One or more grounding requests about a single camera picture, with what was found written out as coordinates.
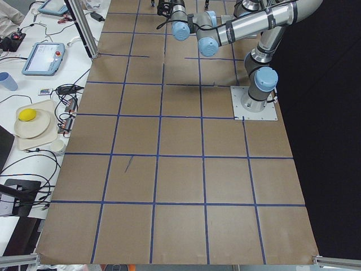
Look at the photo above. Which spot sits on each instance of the black electronics box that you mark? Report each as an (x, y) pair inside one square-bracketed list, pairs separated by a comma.
[(18, 197)]

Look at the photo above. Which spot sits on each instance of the beige square tray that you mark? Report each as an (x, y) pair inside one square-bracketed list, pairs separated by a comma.
[(49, 135)]

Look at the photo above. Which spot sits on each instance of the usb hub with cables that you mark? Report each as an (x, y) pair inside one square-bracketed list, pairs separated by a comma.
[(67, 107)]

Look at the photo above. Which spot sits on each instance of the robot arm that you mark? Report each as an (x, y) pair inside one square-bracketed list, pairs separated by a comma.
[(249, 18), (243, 7)]

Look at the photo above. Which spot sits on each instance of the blue teach pendant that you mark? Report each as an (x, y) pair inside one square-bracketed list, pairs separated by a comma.
[(53, 7), (44, 59)]

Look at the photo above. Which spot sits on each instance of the blue plastic cup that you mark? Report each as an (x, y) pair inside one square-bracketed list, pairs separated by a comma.
[(8, 82)]

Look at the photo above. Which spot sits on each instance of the beige plate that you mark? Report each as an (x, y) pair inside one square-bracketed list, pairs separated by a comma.
[(32, 128)]

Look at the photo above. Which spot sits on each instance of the black power adapter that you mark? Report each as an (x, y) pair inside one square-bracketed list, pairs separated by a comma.
[(96, 16)]

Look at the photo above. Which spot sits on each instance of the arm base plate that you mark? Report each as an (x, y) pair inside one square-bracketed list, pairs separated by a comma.
[(225, 18), (245, 108)]

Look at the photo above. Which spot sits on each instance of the small colourful card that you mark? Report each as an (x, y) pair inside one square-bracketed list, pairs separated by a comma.
[(47, 91)]

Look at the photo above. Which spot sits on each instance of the yellow lemon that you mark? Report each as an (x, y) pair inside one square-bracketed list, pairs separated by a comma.
[(27, 114)]

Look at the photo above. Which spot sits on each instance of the white paper cup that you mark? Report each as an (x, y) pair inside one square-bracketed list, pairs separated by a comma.
[(58, 147)]

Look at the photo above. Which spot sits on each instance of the aluminium frame post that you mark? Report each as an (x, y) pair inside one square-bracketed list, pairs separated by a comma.
[(77, 14)]

